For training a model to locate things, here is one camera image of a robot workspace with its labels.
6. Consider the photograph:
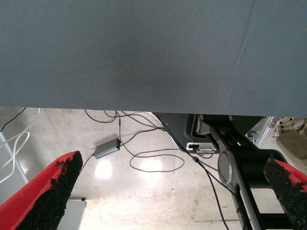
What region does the black grey robot torso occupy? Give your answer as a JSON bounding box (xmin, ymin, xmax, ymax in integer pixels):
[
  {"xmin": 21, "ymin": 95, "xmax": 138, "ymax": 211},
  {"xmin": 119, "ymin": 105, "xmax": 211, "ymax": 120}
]
[{"xmin": 154, "ymin": 112, "xmax": 307, "ymax": 230}]

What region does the black looped floor cable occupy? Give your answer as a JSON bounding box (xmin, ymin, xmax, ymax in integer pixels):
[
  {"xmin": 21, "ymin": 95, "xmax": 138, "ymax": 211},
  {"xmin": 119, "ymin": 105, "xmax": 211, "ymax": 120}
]
[{"xmin": 119, "ymin": 143, "xmax": 185, "ymax": 173}]

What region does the beige canvas bag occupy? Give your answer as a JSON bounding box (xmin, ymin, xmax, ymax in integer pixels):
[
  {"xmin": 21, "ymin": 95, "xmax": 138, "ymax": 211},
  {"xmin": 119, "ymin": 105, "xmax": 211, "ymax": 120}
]
[{"xmin": 273, "ymin": 116, "xmax": 307, "ymax": 166}]

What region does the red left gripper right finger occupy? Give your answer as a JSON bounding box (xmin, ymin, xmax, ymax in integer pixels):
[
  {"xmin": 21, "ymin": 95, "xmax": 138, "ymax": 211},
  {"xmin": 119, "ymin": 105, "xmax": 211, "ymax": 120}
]
[{"xmin": 263, "ymin": 155, "xmax": 307, "ymax": 230}]

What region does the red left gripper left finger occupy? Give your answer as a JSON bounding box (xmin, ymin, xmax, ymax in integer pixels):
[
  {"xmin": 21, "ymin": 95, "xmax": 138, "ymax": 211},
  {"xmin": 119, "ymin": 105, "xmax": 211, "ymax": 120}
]
[{"xmin": 0, "ymin": 150, "xmax": 84, "ymax": 230}]

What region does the aluminium frame with caster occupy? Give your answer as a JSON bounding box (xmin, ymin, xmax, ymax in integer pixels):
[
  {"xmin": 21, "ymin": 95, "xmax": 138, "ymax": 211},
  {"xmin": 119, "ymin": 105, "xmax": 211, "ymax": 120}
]
[{"xmin": 247, "ymin": 116, "xmax": 276, "ymax": 148}]

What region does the thin black floor cable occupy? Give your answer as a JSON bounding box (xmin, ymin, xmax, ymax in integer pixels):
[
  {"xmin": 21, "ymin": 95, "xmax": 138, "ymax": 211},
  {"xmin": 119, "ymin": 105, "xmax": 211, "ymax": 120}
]
[{"xmin": 84, "ymin": 109, "xmax": 168, "ymax": 143}]

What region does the grey power adapter box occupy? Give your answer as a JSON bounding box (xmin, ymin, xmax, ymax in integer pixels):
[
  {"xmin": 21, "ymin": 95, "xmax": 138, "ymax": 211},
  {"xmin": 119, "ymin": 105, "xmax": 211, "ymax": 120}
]
[{"xmin": 93, "ymin": 138, "xmax": 121, "ymax": 160}]

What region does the white floor cable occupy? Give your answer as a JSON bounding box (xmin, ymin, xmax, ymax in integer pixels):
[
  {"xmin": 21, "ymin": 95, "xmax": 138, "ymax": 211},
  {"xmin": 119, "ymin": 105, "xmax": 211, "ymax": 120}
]
[{"xmin": 0, "ymin": 107, "xmax": 41, "ymax": 184}]

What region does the black cable with ferrite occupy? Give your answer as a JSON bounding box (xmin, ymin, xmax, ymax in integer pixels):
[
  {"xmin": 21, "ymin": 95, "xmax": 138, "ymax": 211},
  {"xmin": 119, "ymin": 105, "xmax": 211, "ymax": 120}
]
[{"xmin": 151, "ymin": 111, "xmax": 243, "ymax": 230}]

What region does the dark grey table cloth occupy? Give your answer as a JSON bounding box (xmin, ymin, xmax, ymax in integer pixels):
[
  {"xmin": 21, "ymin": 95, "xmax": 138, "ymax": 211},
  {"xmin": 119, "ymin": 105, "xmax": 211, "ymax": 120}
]
[{"xmin": 0, "ymin": 0, "xmax": 307, "ymax": 118}]

